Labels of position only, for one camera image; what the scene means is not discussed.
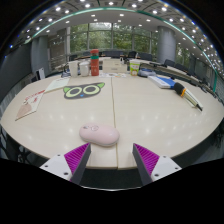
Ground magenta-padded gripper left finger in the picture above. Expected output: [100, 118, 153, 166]
[39, 142, 92, 186]

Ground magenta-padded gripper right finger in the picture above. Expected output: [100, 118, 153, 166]
[132, 142, 183, 187]

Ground pink computer mouse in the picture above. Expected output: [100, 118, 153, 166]
[79, 122, 121, 148]

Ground black cat-face mouse pad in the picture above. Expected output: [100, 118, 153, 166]
[62, 82, 106, 100]

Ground red and white leaflet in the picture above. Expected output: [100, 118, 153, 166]
[14, 89, 46, 122]

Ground black handheld microphone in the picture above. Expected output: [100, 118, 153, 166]
[173, 82, 204, 112]

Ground white printed paper sheet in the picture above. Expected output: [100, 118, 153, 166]
[44, 77, 71, 94]

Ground blue and white book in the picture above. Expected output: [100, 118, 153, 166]
[147, 75, 177, 90]

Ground white standing panel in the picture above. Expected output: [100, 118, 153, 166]
[35, 67, 46, 81]

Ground long curved conference desk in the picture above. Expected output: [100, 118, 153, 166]
[69, 54, 218, 98]

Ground grey desk microphone unit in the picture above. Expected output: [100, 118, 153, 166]
[137, 68, 157, 78]

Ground white paper cup stack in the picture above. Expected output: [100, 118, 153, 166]
[68, 60, 80, 78]

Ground white lidded mug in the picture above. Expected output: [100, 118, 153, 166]
[78, 60, 91, 77]

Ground green printed paper cup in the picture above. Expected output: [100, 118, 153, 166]
[129, 59, 141, 77]

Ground dark office chairs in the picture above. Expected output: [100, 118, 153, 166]
[68, 49, 221, 98]

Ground colourful sticker sheet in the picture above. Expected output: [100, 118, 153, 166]
[99, 72, 128, 79]

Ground red bottle with green band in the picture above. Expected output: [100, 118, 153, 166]
[90, 49, 100, 77]

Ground white cardboard box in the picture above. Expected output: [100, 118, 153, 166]
[101, 58, 128, 74]

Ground ceiling lights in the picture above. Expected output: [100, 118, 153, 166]
[9, 0, 224, 78]

